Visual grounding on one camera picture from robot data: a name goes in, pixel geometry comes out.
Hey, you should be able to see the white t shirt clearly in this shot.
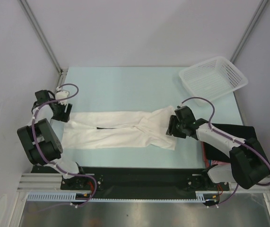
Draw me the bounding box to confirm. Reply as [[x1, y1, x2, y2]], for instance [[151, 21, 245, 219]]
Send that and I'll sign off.
[[61, 106, 176, 150]]

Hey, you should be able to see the white perforated plastic basket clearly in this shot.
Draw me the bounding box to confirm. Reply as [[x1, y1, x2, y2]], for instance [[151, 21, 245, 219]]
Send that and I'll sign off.
[[179, 56, 248, 102]]

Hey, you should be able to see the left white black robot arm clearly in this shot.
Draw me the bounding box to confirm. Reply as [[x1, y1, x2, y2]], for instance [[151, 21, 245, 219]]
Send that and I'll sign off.
[[17, 90, 88, 189]]

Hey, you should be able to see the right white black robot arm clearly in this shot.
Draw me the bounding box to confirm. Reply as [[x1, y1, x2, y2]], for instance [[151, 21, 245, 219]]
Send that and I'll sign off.
[[166, 106, 270, 190]]

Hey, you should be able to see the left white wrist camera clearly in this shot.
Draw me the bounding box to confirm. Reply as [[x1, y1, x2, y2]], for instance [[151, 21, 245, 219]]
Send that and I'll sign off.
[[55, 87, 70, 105]]

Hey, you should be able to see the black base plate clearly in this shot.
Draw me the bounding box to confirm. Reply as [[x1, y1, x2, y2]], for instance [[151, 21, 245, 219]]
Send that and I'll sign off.
[[30, 165, 230, 200]]

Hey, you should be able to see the light blue cable duct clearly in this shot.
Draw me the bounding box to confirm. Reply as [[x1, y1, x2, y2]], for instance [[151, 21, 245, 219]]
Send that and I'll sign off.
[[27, 192, 218, 203]]

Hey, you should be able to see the left aluminium frame post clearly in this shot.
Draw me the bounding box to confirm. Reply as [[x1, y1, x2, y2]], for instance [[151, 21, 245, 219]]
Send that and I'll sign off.
[[17, 0, 62, 75]]

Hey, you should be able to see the aluminium frame post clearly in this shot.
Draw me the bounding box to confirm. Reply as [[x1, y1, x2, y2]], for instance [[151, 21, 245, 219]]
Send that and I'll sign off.
[[17, 0, 62, 75], [230, 0, 270, 64]]

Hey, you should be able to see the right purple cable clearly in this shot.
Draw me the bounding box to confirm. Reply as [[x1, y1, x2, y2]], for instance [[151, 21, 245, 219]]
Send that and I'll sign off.
[[179, 96, 270, 209]]

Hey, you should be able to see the right aluminium frame post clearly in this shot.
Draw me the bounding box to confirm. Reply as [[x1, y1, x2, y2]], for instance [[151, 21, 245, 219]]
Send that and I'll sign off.
[[230, 0, 270, 64]]

